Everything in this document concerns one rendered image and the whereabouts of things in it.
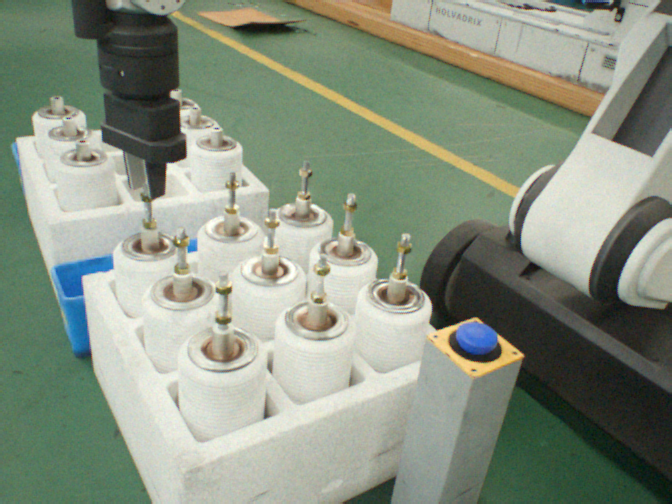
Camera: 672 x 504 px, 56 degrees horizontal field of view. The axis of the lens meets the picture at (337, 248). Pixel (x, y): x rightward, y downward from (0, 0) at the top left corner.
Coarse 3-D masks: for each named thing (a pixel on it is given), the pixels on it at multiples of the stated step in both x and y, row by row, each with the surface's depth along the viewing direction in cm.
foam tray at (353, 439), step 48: (96, 288) 87; (96, 336) 90; (144, 384) 72; (384, 384) 76; (144, 432) 74; (240, 432) 68; (288, 432) 69; (336, 432) 74; (384, 432) 80; (144, 480) 81; (192, 480) 64; (240, 480) 68; (288, 480) 73; (336, 480) 80; (384, 480) 85
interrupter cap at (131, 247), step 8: (160, 232) 87; (128, 240) 85; (136, 240) 85; (160, 240) 86; (168, 240) 86; (128, 248) 83; (136, 248) 84; (160, 248) 85; (168, 248) 84; (176, 248) 84; (128, 256) 82; (136, 256) 82; (144, 256) 82; (152, 256) 82; (160, 256) 82; (168, 256) 83
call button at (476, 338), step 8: (464, 328) 62; (472, 328) 63; (480, 328) 63; (488, 328) 63; (456, 336) 62; (464, 336) 61; (472, 336) 61; (480, 336) 62; (488, 336) 62; (496, 336) 62; (464, 344) 61; (472, 344) 61; (480, 344) 61; (488, 344) 61; (496, 344) 62; (472, 352) 61; (480, 352) 61; (488, 352) 62
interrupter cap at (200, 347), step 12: (204, 336) 69; (240, 336) 70; (252, 336) 70; (192, 348) 67; (204, 348) 68; (240, 348) 68; (252, 348) 68; (192, 360) 66; (204, 360) 66; (216, 360) 66; (228, 360) 66; (240, 360) 66; (252, 360) 67; (216, 372) 65; (228, 372) 65
